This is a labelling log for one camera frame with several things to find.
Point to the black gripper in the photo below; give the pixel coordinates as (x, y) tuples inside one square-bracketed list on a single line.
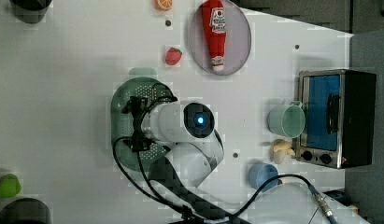
[(138, 108)]

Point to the green plastic strainer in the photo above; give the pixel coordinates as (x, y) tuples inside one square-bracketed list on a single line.
[(141, 82)]

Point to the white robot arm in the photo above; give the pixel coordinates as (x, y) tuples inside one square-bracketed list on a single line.
[(177, 148)]

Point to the red strawberry toy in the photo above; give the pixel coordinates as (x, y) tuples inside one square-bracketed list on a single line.
[(173, 56)]

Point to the blue plastic cup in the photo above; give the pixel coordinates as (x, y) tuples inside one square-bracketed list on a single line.
[(261, 172)]

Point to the dark bowl bottom left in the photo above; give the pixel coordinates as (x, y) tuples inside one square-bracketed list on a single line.
[(25, 211)]

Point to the dark bowl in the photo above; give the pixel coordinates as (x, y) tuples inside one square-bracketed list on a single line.
[(25, 211), (30, 11)]

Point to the green pear toy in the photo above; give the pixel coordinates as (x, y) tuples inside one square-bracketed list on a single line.
[(10, 186)]

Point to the orange slice toy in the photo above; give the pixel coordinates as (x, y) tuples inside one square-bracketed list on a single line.
[(163, 5)]

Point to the yellow banana toy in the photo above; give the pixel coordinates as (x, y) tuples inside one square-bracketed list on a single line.
[(280, 150)]

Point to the red ketchup bottle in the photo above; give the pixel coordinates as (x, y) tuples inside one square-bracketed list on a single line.
[(214, 26)]

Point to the green plastic mug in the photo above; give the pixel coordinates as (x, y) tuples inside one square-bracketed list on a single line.
[(287, 120)]

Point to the dark bowl top left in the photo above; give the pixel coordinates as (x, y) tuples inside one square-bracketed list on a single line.
[(30, 11)]

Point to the silver toaster oven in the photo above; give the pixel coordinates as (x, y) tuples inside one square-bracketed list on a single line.
[(340, 112)]

